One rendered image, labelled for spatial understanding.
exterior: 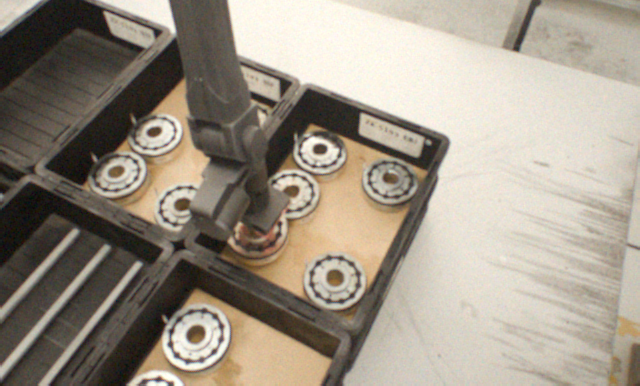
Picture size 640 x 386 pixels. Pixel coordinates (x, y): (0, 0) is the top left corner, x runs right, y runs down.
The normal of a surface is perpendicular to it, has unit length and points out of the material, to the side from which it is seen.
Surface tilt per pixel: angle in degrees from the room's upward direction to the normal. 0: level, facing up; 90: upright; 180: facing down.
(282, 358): 0
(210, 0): 78
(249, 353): 0
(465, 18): 0
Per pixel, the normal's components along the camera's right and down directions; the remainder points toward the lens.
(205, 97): -0.43, 0.56
